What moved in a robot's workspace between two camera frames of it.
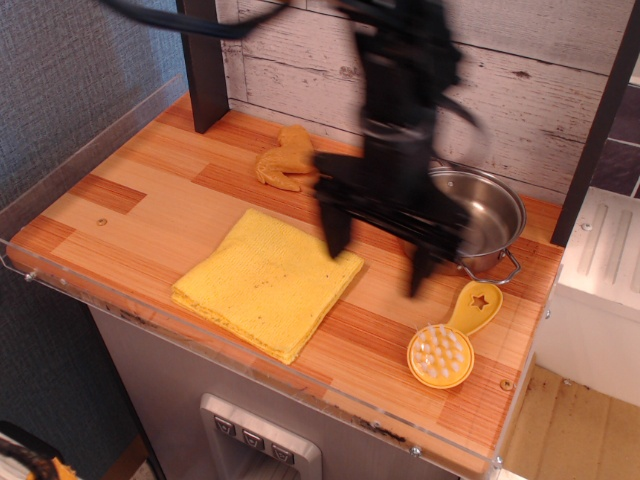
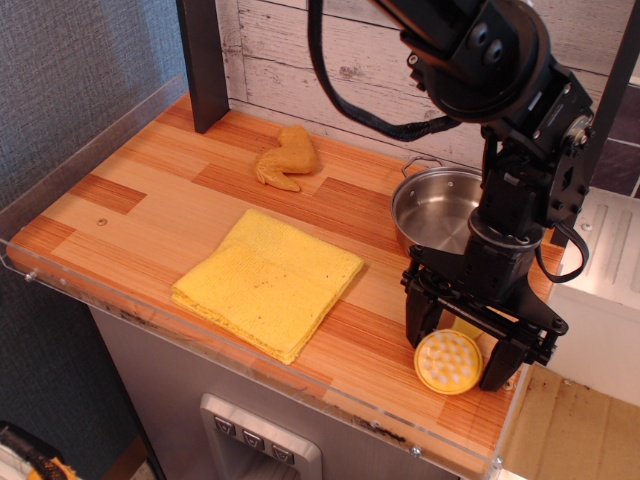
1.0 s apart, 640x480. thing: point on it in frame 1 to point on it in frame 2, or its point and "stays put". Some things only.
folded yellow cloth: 267,283 stays put
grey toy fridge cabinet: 205,418 stays put
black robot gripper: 402,82 to 489,287
